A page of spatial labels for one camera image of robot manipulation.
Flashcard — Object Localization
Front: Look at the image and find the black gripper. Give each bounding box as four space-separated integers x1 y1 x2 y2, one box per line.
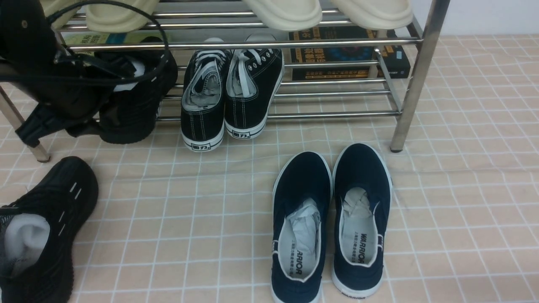
1 52 137 147

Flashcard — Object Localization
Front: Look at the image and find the black knit sneaker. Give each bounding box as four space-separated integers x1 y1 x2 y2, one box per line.
88 50 179 144
0 157 99 303

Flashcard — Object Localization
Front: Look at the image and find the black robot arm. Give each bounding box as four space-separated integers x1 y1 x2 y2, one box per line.
1 0 144 147

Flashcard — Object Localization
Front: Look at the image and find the stainless steel shoe rack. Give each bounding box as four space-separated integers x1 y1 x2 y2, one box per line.
1 0 450 163

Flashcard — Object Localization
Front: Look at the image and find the green and blue book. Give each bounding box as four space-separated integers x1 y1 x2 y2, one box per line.
64 32 163 45

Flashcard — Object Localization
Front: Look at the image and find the beige slipper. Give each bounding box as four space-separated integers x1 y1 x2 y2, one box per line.
39 0 81 29
85 4 149 33

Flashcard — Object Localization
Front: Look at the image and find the beige slipper far left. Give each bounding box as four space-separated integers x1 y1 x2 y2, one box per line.
39 0 81 29

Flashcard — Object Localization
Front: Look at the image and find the black canvas sneaker left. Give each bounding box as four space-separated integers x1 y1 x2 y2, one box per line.
181 49 232 153

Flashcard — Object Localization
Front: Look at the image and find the black canvas sneaker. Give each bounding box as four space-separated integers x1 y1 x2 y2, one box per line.
181 49 232 153
224 48 285 140

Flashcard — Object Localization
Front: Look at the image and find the checkered beige tablecloth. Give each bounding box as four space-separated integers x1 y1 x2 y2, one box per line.
0 35 539 303

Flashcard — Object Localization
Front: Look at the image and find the black canvas sneaker right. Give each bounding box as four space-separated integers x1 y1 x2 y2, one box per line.
224 48 285 140

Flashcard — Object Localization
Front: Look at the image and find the cream slipper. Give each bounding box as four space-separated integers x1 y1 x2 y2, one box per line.
331 0 414 30
243 0 322 32

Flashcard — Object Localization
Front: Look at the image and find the navy slip-on shoe left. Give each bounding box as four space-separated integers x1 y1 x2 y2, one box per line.
271 151 333 303

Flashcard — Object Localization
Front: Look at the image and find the navy slip-on shoe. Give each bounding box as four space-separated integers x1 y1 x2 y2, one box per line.
271 151 333 303
331 143 392 299

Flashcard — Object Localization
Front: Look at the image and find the cream slipper far right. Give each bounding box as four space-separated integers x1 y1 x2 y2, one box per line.
331 0 414 30

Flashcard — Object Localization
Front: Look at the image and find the navy slip-on shoe right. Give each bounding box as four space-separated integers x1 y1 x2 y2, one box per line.
331 143 392 299

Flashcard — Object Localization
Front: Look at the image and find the black book with orange text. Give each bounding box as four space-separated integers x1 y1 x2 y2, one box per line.
288 26 411 81

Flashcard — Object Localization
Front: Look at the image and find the black cable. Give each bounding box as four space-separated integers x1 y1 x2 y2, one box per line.
0 0 170 85

